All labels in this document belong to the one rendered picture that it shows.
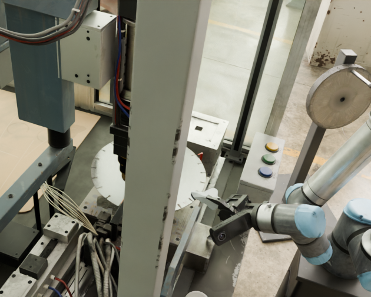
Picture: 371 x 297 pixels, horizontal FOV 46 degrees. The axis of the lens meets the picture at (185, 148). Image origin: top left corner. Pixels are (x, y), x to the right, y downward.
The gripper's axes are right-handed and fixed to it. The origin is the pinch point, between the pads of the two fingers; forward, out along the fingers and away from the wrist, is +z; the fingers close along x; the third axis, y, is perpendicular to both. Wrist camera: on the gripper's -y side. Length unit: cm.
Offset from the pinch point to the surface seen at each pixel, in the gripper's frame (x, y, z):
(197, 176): 8.8, 7.6, 1.8
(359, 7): 1, 314, 46
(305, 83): -44, 268, 86
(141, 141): 49, -58, -55
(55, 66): 53, -29, -6
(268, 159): -0.2, 35.3, -5.3
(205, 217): -9.4, 13.3, 9.5
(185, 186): 8.8, 1.7, 2.1
